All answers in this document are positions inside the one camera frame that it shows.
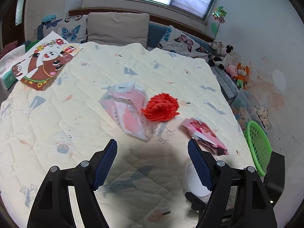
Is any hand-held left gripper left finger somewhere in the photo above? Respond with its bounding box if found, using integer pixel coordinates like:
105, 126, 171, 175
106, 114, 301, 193
27, 138, 118, 228

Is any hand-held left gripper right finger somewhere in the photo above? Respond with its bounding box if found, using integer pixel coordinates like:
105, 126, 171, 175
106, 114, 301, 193
188, 138, 277, 228

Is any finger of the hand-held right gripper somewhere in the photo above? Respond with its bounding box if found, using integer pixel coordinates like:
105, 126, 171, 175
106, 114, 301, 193
185, 191, 207, 214

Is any white paper cup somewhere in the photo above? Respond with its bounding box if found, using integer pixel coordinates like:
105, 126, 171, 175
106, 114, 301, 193
182, 160, 215, 197

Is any green perforated plastic basket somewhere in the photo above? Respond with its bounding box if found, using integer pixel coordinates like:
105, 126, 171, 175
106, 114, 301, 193
245, 120, 272, 177

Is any pink printed packet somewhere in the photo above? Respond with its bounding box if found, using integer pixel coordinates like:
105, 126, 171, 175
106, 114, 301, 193
182, 117, 228, 157

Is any clear pink plastic bag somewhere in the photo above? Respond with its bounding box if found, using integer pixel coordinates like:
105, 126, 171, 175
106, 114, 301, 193
98, 81, 158, 141

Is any red yarn bundle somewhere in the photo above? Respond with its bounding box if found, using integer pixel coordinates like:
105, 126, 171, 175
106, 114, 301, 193
141, 93, 180, 123

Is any cream quilted table cover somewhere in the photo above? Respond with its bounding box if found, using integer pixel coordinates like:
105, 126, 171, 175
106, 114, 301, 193
0, 41, 253, 228

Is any cream patterned clothing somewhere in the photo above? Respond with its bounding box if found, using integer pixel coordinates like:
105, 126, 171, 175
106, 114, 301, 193
254, 104, 270, 127

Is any clear plastic storage box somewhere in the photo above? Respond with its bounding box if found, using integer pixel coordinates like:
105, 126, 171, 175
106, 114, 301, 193
229, 89, 273, 131

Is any grey white patterned strip cloth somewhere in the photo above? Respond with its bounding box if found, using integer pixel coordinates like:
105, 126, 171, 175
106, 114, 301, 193
210, 66, 239, 98

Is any orange fox plush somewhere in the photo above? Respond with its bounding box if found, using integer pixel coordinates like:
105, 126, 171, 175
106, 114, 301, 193
233, 63, 250, 89

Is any black white cow plush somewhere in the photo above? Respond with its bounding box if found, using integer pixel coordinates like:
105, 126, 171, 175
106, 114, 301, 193
209, 45, 235, 70

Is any cartoon cow picture book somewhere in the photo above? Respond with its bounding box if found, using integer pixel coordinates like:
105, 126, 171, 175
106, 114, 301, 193
19, 31, 83, 91

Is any grey white plush toy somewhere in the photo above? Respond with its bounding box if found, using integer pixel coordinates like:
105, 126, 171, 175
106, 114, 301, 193
208, 40, 224, 53

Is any butterfly print pillow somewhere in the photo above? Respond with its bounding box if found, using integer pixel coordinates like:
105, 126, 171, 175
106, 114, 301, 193
43, 15, 88, 44
159, 25, 212, 60

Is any beige cushion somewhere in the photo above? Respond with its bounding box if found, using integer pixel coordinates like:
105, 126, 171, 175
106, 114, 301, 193
86, 12, 150, 49

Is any tissue box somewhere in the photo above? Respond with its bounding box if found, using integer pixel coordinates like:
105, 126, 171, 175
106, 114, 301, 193
0, 44, 26, 91

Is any green plastic object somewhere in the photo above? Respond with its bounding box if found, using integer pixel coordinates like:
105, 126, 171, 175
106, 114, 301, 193
26, 40, 40, 51

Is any dark red cloth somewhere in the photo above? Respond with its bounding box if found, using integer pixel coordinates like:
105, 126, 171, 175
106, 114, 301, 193
0, 40, 18, 59

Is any colourful pinwheel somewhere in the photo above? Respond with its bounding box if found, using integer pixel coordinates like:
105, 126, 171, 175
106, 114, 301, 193
210, 6, 227, 40

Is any blue toy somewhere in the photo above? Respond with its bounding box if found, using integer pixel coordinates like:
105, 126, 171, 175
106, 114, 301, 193
41, 15, 57, 24

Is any brown wooden backrest rail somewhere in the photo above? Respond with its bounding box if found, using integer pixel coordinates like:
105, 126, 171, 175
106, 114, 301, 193
69, 9, 214, 42

